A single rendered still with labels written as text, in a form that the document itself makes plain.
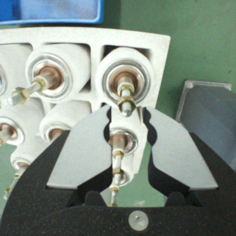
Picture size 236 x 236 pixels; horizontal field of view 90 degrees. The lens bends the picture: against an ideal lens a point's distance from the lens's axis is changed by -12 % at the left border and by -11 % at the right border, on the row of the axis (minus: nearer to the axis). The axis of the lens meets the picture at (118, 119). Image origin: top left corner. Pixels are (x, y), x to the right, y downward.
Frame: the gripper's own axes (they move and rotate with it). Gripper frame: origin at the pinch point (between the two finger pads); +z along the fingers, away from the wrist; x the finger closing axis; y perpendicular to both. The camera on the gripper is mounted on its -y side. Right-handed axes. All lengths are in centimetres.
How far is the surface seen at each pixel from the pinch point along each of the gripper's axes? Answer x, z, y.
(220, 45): 31.2, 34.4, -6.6
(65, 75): -9.0, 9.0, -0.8
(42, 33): -15.5, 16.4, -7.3
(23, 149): -25.0, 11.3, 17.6
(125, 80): 0.0, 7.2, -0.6
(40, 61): -12.5, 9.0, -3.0
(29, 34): -18.4, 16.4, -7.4
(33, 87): -11.3, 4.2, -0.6
